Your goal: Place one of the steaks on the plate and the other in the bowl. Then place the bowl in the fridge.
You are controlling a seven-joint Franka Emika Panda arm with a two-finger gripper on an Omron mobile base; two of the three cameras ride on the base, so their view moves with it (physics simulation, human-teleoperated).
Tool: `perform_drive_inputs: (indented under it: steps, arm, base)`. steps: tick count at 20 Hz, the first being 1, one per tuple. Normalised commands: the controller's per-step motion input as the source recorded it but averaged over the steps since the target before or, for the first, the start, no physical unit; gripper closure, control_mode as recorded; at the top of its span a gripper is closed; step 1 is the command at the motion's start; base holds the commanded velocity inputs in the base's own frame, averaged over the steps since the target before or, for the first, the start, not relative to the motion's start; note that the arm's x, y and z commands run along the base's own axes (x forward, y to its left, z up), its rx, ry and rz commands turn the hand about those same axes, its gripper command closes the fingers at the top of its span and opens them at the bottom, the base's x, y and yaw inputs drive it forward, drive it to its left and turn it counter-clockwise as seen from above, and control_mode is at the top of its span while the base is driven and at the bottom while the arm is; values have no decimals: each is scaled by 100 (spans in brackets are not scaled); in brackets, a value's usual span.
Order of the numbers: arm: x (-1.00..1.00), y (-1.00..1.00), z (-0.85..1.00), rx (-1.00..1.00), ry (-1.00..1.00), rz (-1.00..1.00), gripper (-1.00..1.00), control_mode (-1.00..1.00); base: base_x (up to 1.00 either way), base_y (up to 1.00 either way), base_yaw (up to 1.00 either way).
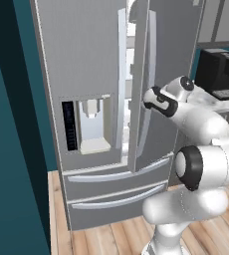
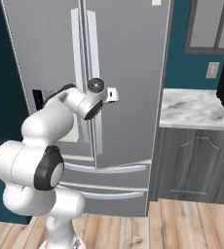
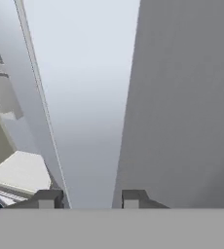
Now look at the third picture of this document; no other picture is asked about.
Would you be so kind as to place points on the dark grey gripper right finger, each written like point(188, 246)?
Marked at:
point(133, 196)

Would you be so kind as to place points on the grey fridge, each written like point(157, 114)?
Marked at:
point(182, 103)

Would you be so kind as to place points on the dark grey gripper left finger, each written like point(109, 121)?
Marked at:
point(49, 196)

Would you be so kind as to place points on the white cupboard run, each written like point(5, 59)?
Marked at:
point(0, 94)

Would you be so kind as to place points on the white octagonal block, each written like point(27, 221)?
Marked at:
point(21, 171)

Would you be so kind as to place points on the white tall cupboard panel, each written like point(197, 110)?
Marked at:
point(23, 84)

